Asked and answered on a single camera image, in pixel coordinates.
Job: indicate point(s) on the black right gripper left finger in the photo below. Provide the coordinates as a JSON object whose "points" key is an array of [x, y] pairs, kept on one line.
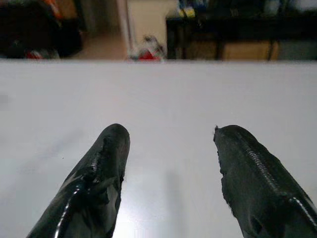
{"points": [[99, 173]]}

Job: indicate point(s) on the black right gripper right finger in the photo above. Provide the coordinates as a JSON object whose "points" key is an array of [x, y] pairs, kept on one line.
{"points": [[255, 178]]}

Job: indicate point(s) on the brown cardboard box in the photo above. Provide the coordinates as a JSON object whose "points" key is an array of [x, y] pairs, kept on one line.
{"points": [[250, 50]]}

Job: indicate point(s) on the red cloth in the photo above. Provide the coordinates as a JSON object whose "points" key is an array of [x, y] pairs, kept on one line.
{"points": [[149, 54]]}

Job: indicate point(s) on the black cabinet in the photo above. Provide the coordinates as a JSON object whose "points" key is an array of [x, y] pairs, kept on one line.
{"points": [[235, 27]]}

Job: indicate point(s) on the black bag with colourful items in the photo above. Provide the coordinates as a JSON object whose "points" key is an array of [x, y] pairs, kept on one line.
{"points": [[32, 29]]}

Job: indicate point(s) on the yellow packet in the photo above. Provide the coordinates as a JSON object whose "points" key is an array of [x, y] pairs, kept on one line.
{"points": [[187, 12]]}

